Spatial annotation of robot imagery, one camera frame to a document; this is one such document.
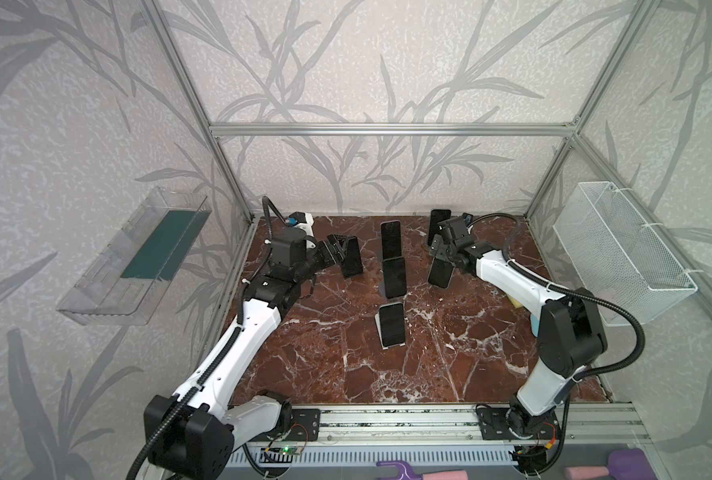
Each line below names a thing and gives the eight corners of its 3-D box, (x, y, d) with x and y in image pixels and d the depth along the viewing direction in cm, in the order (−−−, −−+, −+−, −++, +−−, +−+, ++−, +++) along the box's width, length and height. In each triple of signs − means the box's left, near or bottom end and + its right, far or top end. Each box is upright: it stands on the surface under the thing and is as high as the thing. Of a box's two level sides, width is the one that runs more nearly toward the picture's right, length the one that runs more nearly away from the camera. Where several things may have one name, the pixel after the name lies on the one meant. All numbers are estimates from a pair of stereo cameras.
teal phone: (382, 348, 88) (383, 328, 77) (378, 326, 93) (379, 304, 82) (404, 345, 89) (408, 324, 78) (399, 322, 94) (402, 300, 82)
